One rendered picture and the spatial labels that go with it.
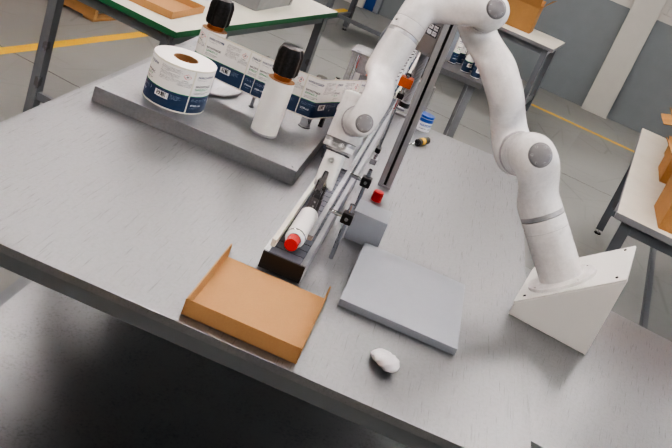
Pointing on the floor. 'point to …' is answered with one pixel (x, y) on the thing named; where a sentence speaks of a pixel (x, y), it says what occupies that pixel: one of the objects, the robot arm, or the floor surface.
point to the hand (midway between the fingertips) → (313, 205)
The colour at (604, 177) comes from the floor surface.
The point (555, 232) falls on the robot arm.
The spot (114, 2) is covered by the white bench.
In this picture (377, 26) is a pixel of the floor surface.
